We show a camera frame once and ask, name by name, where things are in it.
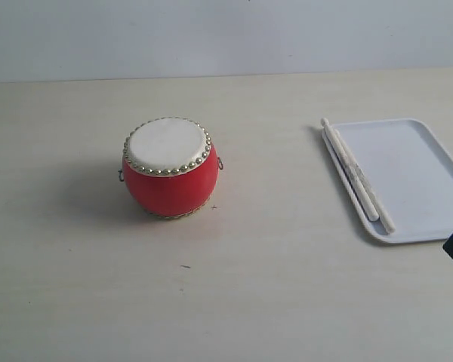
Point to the small red drum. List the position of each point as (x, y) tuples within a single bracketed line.
[(170, 166)]

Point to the white plastic tray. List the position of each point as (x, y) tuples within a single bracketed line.
[(411, 173)]

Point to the white drumstick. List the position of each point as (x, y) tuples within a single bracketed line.
[(384, 216), (349, 169)]

